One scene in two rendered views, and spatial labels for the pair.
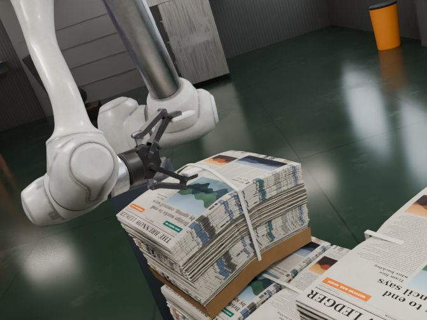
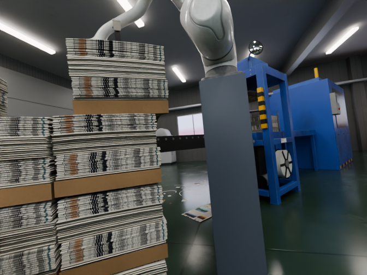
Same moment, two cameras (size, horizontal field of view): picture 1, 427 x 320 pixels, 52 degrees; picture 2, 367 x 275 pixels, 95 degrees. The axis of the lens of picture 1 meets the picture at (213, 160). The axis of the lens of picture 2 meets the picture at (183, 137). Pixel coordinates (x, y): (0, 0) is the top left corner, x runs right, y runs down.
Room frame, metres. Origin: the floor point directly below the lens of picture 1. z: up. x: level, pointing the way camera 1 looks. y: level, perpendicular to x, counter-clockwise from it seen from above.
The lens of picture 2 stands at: (1.39, -0.59, 0.71)
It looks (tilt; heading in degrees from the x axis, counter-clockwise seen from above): 3 degrees up; 102
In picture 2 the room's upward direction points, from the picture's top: 5 degrees counter-clockwise
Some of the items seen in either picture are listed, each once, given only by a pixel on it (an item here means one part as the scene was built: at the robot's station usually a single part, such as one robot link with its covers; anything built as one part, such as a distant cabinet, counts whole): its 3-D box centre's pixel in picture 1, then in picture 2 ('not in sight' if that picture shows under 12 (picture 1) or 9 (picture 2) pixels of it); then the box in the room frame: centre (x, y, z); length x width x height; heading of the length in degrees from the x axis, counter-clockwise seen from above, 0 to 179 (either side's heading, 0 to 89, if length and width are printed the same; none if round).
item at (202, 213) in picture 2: not in sight; (203, 211); (1.15, 1.20, 0.00); 0.37 x 0.29 x 0.01; 50
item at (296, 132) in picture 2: not in sight; (280, 135); (2.50, 2.82, 0.75); 1.55 x 0.65 x 0.10; 50
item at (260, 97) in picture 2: not in sight; (262, 108); (1.88, 1.39, 1.05); 0.05 x 0.05 x 0.45; 50
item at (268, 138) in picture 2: not in sight; (267, 132); (1.92, 1.44, 0.78); 0.09 x 0.09 x 1.55; 50
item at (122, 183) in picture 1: (110, 175); not in sight; (0.90, 0.22, 1.20); 0.09 x 0.06 x 0.09; 30
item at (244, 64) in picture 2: not in sight; (240, 76); (1.77, 1.95, 1.65); 0.60 x 0.45 x 0.20; 140
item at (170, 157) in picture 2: not in sight; (165, 145); (-0.93, 6.36, 0.77); 0.78 x 0.66 x 1.54; 177
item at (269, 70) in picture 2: not in sight; (241, 85); (1.77, 1.95, 1.50); 0.94 x 0.68 x 0.10; 140
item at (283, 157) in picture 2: not in sight; (250, 163); (1.78, 1.95, 0.38); 0.94 x 0.69 x 0.63; 140
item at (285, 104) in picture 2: not in sight; (289, 131); (2.30, 1.90, 0.78); 0.09 x 0.09 x 1.55; 50
